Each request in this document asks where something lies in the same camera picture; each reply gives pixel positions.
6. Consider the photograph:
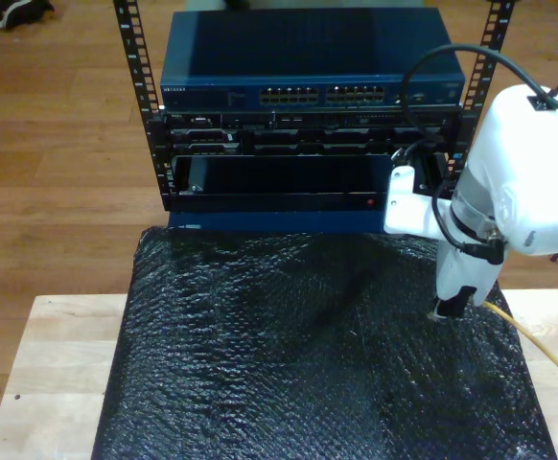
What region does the yellow network cable clear plug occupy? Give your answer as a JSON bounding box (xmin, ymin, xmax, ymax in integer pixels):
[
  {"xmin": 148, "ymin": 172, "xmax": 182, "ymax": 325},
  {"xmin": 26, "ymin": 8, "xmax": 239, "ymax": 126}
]
[{"xmin": 479, "ymin": 299, "xmax": 558, "ymax": 392}]

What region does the black bubble wrap mat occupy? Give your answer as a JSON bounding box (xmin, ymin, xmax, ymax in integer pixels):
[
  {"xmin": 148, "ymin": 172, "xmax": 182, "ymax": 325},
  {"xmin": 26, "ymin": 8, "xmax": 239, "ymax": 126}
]
[{"xmin": 91, "ymin": 227, "xmax": 556, "ymax": 460}]

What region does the short black elbow-plug cable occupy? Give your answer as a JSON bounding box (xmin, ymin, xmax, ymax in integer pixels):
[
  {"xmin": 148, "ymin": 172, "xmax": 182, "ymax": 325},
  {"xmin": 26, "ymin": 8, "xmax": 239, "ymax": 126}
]
[{"xmin": 430, "ymin": 181, "xmax": 505, "ymax": 265}]

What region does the long black camera cable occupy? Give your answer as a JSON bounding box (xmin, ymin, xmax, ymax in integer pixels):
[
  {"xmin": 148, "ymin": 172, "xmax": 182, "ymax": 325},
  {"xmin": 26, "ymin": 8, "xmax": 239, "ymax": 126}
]
[{"xmin": 392, "ymin": 43, "xmax": 558, "ymax": 164}]

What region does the blue network switch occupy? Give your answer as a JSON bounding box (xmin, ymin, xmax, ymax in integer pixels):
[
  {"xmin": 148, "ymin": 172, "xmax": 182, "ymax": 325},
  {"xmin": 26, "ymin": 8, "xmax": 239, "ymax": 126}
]
[{"xmin": 160, "ymin": 8, "xmax": 467, "ymax": 112}]

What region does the black rack server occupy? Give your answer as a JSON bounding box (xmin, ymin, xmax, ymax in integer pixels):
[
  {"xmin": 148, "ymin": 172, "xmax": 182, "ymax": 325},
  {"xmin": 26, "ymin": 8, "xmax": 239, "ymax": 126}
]
[{"xmin": 147, "ymin": 110, "xmax": 471, "ymax": 157}]

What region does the black perforated rack post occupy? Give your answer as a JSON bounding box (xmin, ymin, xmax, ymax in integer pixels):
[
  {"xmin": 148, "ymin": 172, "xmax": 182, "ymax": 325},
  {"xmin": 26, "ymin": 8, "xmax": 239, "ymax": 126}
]
[
  {"xmin": 444, "ymin": 0, "xmax": 519, "ymax": 212},
  {"xmin": 112, "ymin": 0, "xmax": 177, "ymax": 213}
]

